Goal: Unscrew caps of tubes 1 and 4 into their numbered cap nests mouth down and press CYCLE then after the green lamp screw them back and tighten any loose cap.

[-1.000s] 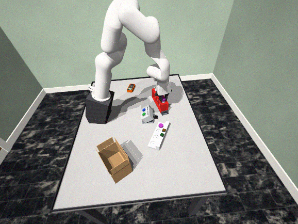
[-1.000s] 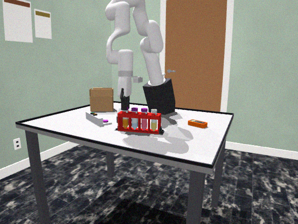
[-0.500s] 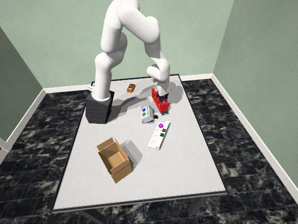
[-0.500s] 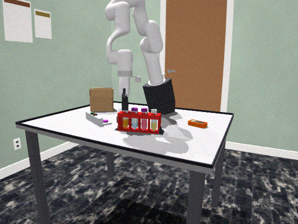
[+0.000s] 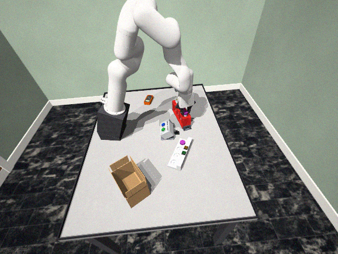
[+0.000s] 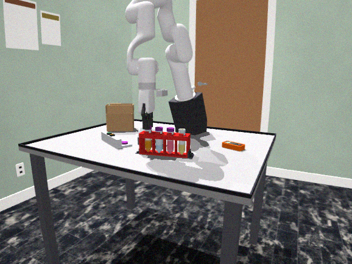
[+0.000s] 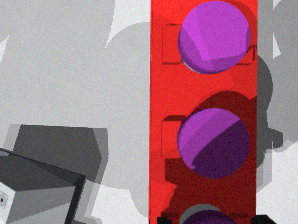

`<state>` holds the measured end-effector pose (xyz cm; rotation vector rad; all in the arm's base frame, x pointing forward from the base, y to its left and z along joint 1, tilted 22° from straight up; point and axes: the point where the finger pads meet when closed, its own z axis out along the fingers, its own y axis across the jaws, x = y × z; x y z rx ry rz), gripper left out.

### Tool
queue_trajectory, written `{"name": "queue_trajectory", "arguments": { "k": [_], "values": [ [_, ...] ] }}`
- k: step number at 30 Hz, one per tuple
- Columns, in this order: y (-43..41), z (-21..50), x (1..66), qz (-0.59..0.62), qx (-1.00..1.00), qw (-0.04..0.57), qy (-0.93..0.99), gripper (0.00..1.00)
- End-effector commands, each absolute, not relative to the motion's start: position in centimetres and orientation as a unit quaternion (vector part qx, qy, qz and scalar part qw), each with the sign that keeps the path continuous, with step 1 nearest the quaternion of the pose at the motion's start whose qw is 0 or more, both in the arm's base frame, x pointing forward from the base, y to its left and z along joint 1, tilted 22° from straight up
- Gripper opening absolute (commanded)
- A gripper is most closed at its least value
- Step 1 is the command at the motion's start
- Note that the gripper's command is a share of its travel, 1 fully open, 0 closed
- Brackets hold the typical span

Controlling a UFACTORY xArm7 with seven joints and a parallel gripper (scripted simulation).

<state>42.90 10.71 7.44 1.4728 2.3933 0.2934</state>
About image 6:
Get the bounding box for orange digital multimeter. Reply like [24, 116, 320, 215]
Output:
[222, 141, 245, 151]

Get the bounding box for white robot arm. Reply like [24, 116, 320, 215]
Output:
[125, 0, 195, 102]

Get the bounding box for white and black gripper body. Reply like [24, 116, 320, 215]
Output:
[138, 89, 155, 114]

